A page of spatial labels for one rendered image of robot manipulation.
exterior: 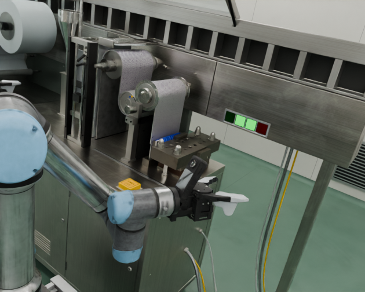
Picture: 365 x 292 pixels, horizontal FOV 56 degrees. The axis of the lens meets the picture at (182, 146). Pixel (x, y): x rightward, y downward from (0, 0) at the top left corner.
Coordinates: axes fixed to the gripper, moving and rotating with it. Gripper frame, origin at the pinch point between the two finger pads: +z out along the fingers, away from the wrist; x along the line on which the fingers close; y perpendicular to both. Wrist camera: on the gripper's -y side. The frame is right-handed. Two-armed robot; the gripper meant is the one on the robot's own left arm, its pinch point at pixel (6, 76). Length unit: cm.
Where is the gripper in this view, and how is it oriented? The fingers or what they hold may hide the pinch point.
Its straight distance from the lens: 181.6
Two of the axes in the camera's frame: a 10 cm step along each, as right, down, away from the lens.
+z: 2.0, -3.5, 9.2
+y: -3.0, 8.7, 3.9
